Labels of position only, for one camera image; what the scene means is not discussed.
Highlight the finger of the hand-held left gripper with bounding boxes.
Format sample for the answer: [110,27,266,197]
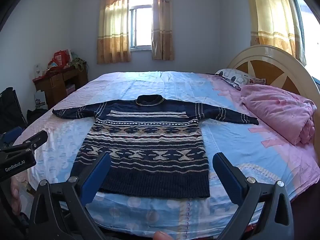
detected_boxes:
[12,130,48,153]

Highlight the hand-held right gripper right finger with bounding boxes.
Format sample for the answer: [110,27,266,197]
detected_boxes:
[212,152,295,240]

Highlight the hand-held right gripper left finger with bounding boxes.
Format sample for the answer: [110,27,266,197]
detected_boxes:
[27,152,112,240]

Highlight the navy patterned knit sweater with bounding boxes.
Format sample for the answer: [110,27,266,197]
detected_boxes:
[52,94,259,198]

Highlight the person's left hand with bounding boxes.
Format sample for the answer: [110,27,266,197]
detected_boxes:
[9,177,23,215]

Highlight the person's right hand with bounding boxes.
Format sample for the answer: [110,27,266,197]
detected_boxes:
[152,231,173,240]

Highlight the black bag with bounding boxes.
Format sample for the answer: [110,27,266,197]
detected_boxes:
[26,109,48,125]

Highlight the white printed paper bag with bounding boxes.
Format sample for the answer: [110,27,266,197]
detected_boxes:
[34,90,48,110]

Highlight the black chair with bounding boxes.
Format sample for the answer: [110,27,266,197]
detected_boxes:
[0,87,28,133]

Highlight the pink folded quilt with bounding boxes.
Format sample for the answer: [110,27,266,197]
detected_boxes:
[240,84,317,145]

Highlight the red gift bag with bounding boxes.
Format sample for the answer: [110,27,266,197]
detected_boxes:
[54,50,72,67]

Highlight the green cloth bundle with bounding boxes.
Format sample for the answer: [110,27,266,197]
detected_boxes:
[71,57,87,70]

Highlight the white patterned pillow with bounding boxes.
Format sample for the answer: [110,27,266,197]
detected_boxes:
[215,68,267,90]

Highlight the blue and pink bed sheet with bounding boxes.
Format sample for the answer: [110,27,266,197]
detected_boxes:
[11,70,320,238]

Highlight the cream and wood headboard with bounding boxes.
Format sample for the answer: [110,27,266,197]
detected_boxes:
[226,45,320,120]

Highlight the beige patterned curtain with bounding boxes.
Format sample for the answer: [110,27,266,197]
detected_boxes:
[151,0,175,61]
[97,0,131,65]
[246,0,307,65]

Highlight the small bright window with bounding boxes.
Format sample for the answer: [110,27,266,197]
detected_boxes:
[129,0,153,52]

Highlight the large bright window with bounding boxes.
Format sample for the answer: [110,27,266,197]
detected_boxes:
[287,0,320,80]

